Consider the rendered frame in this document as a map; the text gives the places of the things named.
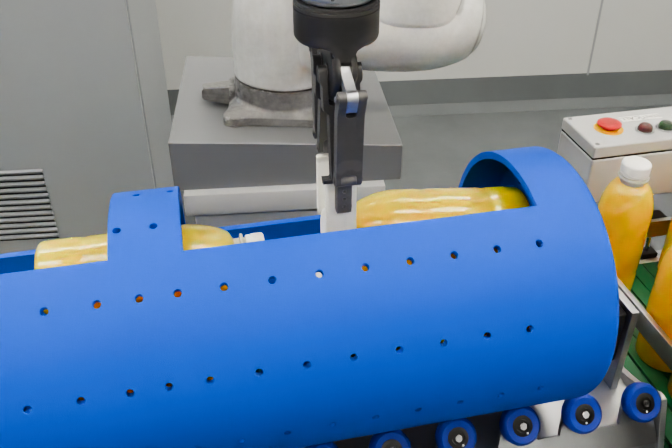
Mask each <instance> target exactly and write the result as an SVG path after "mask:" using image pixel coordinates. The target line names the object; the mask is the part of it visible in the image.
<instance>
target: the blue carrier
mask: <svg viewBox="0 0 672 448"><path fill-rule="evenodd" d="M501 186H513V187H517V188H519V189H520V190H521V191H522V192H523V193H524V194H525V196H526V198H527V200H528V202H529V205H530V206H529V207H522V208H514V209H506V210H498V211H490V212H482V213H475V214H467V215H459V216H451V217H443V218H435V219H428V220H420V221H412V222H404V223H396V224H388V225H381V226H373V227H365V228H357V229H349V230H342V231H334V232H326V233H321V230H320V218H321V215H314V216H305V217H297V218H289V219H281V220H273V221H265V222H257V223H249V224H240V225H232V226H224V227H218V228H221V229H223V230H225V231H227V232H229V233H230V235H231V236H232V238H239V233H242V235H243V237H245V235H247V234H249V235H250V233H257V232H262V233H263V236H264V240H263V241H255V242H248V243H240V244H232V245H224V246H216V247H208V248H201V249H193V250H185V251H184V250H183V239H182V228H181V224H186V223H185V216H184V209H183V203H182V197H181V192H180V188H179V186H174V187H165V188H156V189H147V190H139V191H130V192H121V193H114V194H113V195H112V197H111V200H110V205H109V212H108V229H107V257H108V260H107V261H99V262H91V263H83V264H75V265H67V266H60V267H52V268H44V269H36V270H34V256H35V251H36V250H29V251H21V252H13V253H5V254H0V448H300V447H306V446H311V445H317V444H323V443H328V442H334V441H339V440H345V439H350V438H356V437H361V436H367V435H372V434H378V433H383V432H389V431H394V430H400V429H406V428H411V427H417V426H422V425H428V424H433V423H439V422H444V421H450V420H455V419H461V418H466V417H472V416H478V415H483V414H489V413H494V412H499V411H505V410H511V409H516V408H522V407H527V406H533V405H538V404H544V403H549V402H555V401H560V400H566V399H571V398H577V397H581V396H584V395H586V394H588V393H590V392H591V391H593V390H594V389H595V388H596V387H597V386H598V385H599V384H600V383H601V381H602V380H603V378H604V377H605V375H606V373H607V371H608V369H609V367H610V364H611V361H612V359H613V355H614V352H615V348H616V342H617V336H618V328H619V291H618V281H617V273H616V267H615V262H614V257H613V252H612V248H611V244H610V240H609V237H608V233H607V230H606V227H605V224H604V221H603V219H602V216H601V214H600V211H599V209H598V206H597V204H596V202H595V200H594V198H593V196H592V194H591V192H590V191H589V189H588V187H587V185H586V184H585V182H584V181H583V179H582V178H581V176H580V175H579V174H578V173H577V171H576V170H575V169H574V168H573V167H572V166H571V165H570V164H569V163H568V162H567V161H566V160H565V159H564V158H563V157H562V156H560V155H559V154H557V153H556V152H554V151H552V150H549V149H547V148H544V147H536V146H532V147H523V148H514V149H505V150H496V151H487V152H482V153H479V154H478V155H476V156H475V157H474V158H473V159H472V160H471V161H470V162H469V164H468V165H467V167H466V169H465V170H464V173H463V175H462V178H461V181H460V184H459V188H462V187H478V188H483V187H501ZM494 248H496V249H497V250H498V253H496V252H495V251H494ZM451 254H454V255H455V257H456V258H455V259H453V258H452V257H451ZM407 260H411V262H412V265H409V264H407ZM362 266H366V267H367V268H368V271H363V270H362ZM317 272H320V273H321V274H322V277H320V278H318V277H317V276H316V273H317ZM223 285H226V286H227V287H228V289H227V290H226V291H222V290H221V289H220V287H221V286H223ZM178 291H179V292H181V293H182V294H181V296H180V297H175V296H174V294H175V292H178ZM138 297H143V301H142V302H140V303H137V302H136V299H137V298H138ZM98 302H100V303H101V306H100V307H99V308H97V309H96V308H94V305H95V304H96V303H98ZM44 310H48V311H49V312H48V314H47V315H46V314H45V313H44V312H43V311H44ZM528 326H530V327H529V328H528V329H527V327H528ZM487 332H488V333H487ZM485 333H487V335H486V336H484V334H485ZM443 339H445V340H444V342H443V343H440V342H441V340H443ZM399 346H400V349H399V350H396V348H397V347H399ZM351 354H355V356H354V357H350V355H351ZM257 369H262V371H261V372H256V370H257ZM208 377H213V379H212V380H207V378H208ZM167 383H171V384H172V386H170V387H168V386H166V384H167ZM129 389H131V390H133V391H134V392H132V393H129V392H127V390H129ZM79 397H83V398H84V399H85V400H83V401H81V400H79V399H78V398H79Z"/></svg>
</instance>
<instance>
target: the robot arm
mask: <svg viewBox="0 0 672 448"><path fill-rule="evenodd" d="M485 22H486V4H485V0H233V8H232V47H233V58H234V69H235V75H234V76H232V77H230V79H229V80H225V81H217V82H209V83H204V84H203V85H202V87H203V90H202V98H203V99H204V100H207V101H213V102H218V103H223V104H228V105H229V107H228V109H227V111H226V112H225V113H224V114H223V124H224V125H225V126H228V127H242V126H272V127H307V128H313V131H312V134H313V137H314V139H317V143H316V150H317V151H318V153H321V154H317V155H316V181H317V213H318V214H319V215H321V212H322V210H323V208H325V232H334V231H342V230H349V229H356V202H357V185H361V184H362V180H363V177H362V171H363V147H364V124H365V112H366V106H367V100H368V94H367V91H366V90H360V83H361V81H362V78H363V74H362V70H367V71H382V72H415V71H427V70H433V69H438V68H442V67H445V66H448V65H451V64H454V63H457V62H459V61H461V60H464V59H465V58H467V57H468V56H469V55H470V54H471V53H472V52H473V51H475V50H476V48H477V47H478V45H479V43H480V41H481V39H482V36H483V32H484V28H485Z"/></svg>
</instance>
